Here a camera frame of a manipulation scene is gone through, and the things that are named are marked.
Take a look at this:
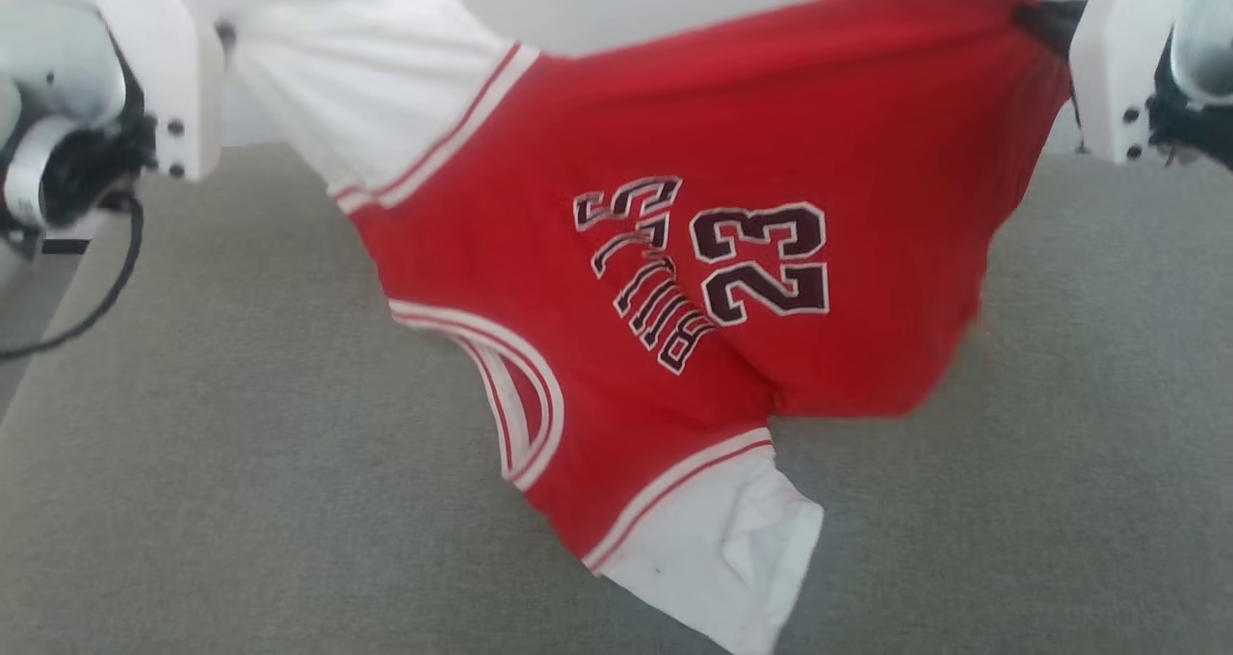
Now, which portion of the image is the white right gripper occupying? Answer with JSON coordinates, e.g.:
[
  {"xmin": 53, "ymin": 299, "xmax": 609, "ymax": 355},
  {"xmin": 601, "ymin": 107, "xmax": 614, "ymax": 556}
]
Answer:
[{"xmin": 1013, "ymin": 0, "xmax": 1233, "ymax": 170}]

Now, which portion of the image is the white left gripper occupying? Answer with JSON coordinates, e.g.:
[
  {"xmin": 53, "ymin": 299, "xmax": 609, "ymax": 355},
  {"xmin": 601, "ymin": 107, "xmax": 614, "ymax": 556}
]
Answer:
[{"xmin": 39, "ymin": 0, "xmax": 224, "ymax": 227}]

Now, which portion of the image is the red white basketball jersey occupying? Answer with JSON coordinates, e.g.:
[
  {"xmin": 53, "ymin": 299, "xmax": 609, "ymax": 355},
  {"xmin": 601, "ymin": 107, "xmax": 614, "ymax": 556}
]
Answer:
[{"xmin": 223, "ymin": 0, "xmax": 1075, "ymax": 655}]

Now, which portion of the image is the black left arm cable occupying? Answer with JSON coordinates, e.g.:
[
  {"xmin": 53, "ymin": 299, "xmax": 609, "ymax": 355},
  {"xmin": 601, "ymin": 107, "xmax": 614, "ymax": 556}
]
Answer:
[{"xmin": 0, "ymin": 193, "xmax": 145, "ymax": 362}]

